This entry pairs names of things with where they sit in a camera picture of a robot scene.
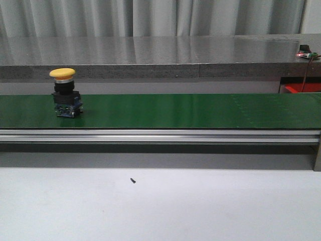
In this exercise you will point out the grey pleated curtain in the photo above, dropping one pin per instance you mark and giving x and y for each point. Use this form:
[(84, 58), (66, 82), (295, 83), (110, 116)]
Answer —
[(149, 18)]

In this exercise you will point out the aluminium conveyor frame rail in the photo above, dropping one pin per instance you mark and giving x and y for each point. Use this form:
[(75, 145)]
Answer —
[(241, 141)]

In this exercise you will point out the small green circuit board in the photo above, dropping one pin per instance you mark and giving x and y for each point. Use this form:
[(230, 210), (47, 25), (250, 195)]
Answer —
[(308, 55)]

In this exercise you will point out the grey stone counter shelf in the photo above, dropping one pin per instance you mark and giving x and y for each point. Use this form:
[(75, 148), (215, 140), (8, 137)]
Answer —
[(159, 57)]

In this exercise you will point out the green conveyor belt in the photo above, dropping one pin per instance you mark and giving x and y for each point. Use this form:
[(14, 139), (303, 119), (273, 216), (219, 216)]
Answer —
[(168, 111)]

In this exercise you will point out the black sensor module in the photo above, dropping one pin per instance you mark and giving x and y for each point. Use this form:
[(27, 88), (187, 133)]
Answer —
[(304, 48)]

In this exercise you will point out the red plastic tray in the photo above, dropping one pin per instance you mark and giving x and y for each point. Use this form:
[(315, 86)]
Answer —
[(307, 88)]

